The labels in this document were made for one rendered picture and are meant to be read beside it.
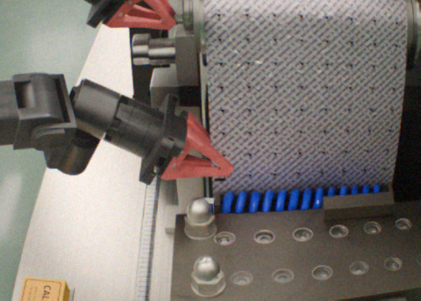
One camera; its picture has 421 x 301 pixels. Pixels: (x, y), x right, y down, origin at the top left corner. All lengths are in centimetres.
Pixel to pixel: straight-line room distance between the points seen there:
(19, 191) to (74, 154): 185
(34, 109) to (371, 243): 41
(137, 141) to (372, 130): 27
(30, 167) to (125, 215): 178
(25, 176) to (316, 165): 202
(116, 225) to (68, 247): 9
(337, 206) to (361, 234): 5
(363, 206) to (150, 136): 26
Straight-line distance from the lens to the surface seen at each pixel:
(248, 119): 74
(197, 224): 73
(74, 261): 92
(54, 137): 69
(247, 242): 73
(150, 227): 96
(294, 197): 78
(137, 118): 73
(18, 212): 251
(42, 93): 70
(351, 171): 80
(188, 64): 79
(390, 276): 70
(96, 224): 97
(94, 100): 72
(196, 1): 69
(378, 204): 77
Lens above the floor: 153
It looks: 34 degrees down
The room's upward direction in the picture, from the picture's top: 3 degrees counter-clockwise
